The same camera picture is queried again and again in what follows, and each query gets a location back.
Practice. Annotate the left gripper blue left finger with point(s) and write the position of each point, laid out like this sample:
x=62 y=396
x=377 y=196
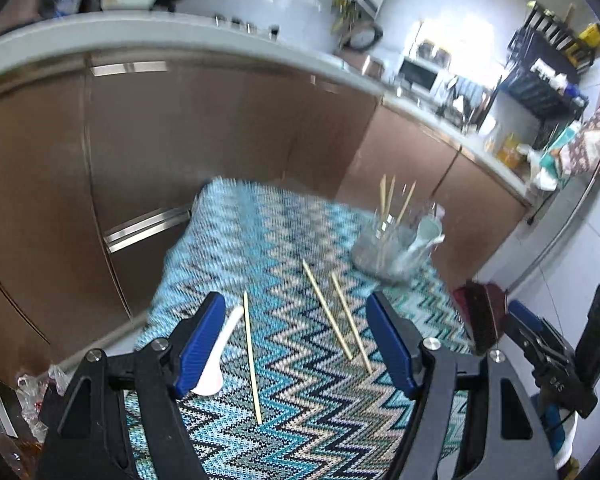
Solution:
x=87 y=433

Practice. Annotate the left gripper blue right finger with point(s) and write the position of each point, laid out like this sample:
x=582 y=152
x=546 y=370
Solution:
x=503 y=437

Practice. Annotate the wooden chopstick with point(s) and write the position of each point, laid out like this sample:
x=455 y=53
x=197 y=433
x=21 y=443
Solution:
x=330 y=318
x=352 y=324
x=251 y=362

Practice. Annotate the white ceramic spoon on mat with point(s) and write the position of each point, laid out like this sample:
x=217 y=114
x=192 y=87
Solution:
x=211 y=380

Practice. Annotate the dark red stool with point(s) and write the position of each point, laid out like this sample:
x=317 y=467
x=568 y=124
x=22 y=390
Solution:
x=483 y=309

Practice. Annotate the zigzag patterned table mat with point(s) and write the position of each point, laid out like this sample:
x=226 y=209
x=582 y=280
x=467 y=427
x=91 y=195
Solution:
x=323 y=416

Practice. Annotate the white ceramic spoon in holder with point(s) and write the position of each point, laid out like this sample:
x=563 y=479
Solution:
x=429 y=233

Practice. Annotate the chopsticks pair in holder left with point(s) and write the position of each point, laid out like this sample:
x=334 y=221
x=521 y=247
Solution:
x=385 y=227

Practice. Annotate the chopstick in holder right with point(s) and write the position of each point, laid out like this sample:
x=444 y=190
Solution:
x=406 y=203

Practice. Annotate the brown patterned hanging apron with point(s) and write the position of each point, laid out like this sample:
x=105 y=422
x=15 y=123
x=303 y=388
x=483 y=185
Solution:
x=581 y=155

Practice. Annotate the yellow bottle on counter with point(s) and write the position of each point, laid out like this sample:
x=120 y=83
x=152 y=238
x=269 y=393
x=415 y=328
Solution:
x=508 y=153

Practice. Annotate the white microwave oven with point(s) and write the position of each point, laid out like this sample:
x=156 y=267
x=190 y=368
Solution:
x=419 y=75

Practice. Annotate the metal wire utensil holder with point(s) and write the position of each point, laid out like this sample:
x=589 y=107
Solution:
x=365 y=248

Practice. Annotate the black wall storage rack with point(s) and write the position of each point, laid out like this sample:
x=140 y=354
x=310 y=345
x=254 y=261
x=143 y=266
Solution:
x=545 y=62

